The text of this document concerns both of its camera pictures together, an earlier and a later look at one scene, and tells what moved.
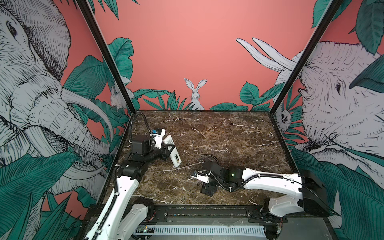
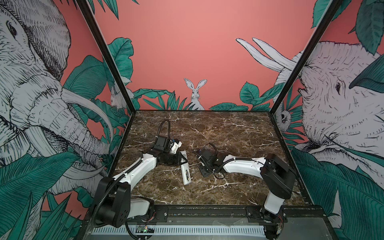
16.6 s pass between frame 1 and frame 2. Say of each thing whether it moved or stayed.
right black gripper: moved
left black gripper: moved
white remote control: moved
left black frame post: stayed
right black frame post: stayed
